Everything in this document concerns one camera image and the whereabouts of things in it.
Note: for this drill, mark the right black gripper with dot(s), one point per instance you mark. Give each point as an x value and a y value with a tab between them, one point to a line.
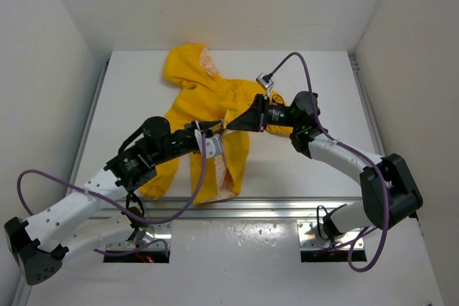
255	118

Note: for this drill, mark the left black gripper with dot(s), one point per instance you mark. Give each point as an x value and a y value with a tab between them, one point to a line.
193	125

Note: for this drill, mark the yellow hooded jacket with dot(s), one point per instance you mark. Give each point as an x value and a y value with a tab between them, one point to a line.
206	95

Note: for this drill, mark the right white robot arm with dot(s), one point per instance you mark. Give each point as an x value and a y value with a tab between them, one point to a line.
308	139

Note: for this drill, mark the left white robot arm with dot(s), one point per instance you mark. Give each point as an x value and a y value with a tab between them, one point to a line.
91	216

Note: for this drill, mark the white front cover panel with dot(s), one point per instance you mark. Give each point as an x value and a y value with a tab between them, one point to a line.
247	263

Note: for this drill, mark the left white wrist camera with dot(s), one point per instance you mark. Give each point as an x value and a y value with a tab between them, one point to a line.
210	151

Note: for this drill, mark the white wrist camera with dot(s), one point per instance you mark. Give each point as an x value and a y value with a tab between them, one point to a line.
265	80
210	151

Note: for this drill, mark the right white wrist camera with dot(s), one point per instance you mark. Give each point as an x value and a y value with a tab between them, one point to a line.
265	80

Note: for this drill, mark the aluminium front rail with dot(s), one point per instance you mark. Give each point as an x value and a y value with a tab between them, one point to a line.
237	208

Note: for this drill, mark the aluminium rail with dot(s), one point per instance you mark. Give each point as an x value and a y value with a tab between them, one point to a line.
23	290
365	94
237	208

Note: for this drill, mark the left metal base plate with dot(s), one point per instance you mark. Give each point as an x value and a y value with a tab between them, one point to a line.
160	234

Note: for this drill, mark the metal base plate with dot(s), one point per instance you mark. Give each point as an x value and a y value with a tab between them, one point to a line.
160	234
310	241

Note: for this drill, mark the aluminium right side rail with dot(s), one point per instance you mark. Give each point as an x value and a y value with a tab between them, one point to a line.
365	94

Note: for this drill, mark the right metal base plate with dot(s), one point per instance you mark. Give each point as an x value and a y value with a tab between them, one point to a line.
310	241

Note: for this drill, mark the aluminium left side rail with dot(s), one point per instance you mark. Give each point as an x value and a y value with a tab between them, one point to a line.
23	290

